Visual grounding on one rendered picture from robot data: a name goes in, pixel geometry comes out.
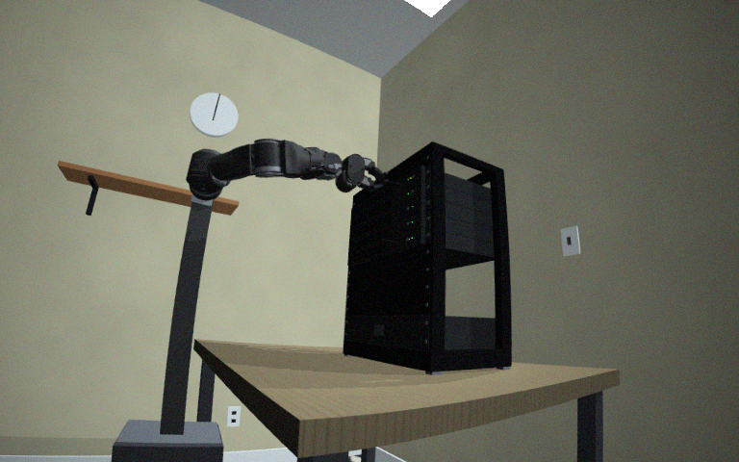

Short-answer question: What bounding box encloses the black server rack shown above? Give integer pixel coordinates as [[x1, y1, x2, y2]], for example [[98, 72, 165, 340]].
[[343, 142, 512, 375]]

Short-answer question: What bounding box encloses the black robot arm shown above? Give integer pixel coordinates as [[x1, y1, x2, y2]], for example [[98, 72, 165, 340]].
[[186, 139, 343, 207]]

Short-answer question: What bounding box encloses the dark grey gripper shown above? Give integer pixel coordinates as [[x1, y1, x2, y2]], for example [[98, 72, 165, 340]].
[[335, 154, 389, 193]]

